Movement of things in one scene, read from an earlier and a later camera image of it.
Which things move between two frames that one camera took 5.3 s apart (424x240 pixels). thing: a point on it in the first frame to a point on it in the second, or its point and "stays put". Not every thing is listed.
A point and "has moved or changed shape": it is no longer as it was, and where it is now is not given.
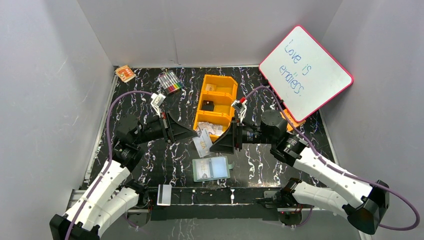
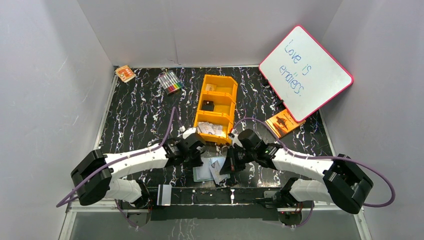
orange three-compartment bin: x=216 y=107 stays put
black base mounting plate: x=217 y=204 stays put
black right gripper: x=225 y=143 to x=229 y=166
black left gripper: x=168 y=126 to x=194 y=156
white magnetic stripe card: x=164 y=195 stays put
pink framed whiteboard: x=303 y=75 stays put
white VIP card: x=203 y=143 has moved or changed shape
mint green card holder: x=211 y=168 stays put
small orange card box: x=125 y=73 stays put
